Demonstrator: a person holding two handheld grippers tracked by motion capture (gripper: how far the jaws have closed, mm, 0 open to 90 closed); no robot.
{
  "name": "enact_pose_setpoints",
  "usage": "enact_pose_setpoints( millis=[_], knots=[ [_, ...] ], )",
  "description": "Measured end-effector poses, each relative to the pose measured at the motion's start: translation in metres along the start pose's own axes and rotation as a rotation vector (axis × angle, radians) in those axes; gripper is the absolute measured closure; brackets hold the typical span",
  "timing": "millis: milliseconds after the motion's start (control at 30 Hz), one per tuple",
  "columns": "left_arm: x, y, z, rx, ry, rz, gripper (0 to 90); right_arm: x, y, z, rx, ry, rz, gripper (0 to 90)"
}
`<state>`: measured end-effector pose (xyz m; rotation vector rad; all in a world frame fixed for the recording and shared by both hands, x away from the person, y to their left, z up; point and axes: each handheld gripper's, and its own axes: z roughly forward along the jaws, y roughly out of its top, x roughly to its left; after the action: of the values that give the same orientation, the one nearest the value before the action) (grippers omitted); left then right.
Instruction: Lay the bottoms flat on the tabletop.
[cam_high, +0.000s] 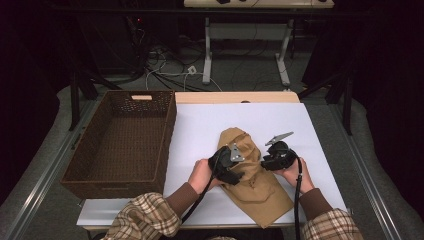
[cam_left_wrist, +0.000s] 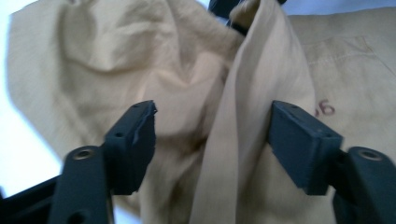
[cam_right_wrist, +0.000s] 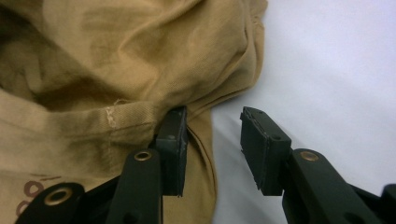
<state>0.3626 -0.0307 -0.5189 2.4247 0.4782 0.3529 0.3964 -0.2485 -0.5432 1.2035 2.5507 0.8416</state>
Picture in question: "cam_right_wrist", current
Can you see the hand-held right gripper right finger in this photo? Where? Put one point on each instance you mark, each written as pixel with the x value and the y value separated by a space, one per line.
pixel 264 149

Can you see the white table mat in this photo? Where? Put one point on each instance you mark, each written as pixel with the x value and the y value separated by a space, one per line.
pixel 327 77

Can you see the tan pants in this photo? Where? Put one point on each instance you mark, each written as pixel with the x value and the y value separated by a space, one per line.
pixel 109 77

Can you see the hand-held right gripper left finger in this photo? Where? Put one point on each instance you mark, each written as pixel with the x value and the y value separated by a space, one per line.
pixel 171 155

